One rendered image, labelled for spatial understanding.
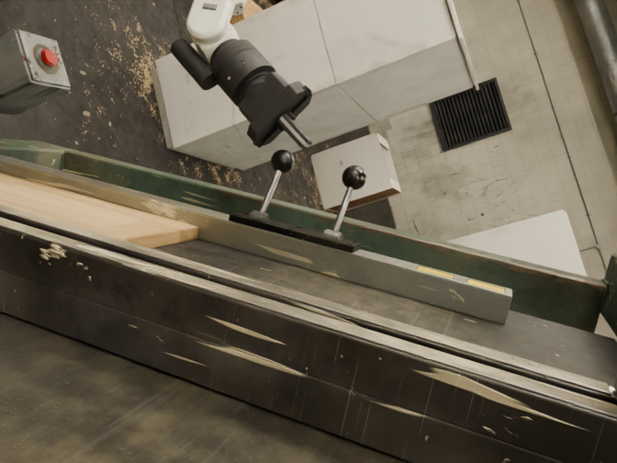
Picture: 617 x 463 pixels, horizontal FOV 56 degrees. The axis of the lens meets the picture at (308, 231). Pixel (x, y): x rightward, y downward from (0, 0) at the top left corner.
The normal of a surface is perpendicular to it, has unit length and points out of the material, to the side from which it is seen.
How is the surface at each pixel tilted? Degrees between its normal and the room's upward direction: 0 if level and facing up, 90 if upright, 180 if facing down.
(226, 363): 90
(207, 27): 71
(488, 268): 90
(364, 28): 90
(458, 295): 90
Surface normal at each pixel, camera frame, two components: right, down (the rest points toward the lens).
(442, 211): -0.36, -0.05
